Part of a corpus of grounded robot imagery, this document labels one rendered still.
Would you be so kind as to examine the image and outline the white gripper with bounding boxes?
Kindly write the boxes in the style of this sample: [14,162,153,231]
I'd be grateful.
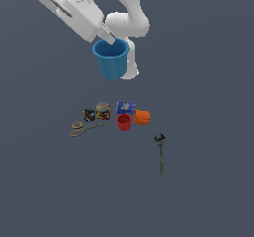
[48,0,117,46]

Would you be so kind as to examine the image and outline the blue ribbed bucket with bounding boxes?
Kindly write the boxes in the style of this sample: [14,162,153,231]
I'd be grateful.
[91,38,131,80]

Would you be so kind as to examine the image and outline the blue printed can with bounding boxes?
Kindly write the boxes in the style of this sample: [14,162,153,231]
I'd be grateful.
[116,101,136,115]

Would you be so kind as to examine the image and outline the colourful candy jar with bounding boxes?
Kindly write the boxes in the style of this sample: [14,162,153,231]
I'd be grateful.
[95,101,111,121]

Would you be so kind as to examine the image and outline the dark multicoloured small box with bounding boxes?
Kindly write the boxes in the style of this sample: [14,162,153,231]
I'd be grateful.
[82,107,96,123]

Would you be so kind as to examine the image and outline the red ribbed cup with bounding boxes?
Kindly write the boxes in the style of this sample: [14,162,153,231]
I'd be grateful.
[116,113,133,132]

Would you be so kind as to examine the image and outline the orange ribbed cup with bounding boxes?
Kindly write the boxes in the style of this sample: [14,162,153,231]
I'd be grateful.
[133,109,151,126]

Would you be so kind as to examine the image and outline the dark metal wrench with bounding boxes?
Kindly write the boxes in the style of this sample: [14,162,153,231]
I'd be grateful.
[153,132,167,178]

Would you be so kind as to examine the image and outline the yellow handled scissors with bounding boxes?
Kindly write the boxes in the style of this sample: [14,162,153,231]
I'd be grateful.
[69,121,109,138]

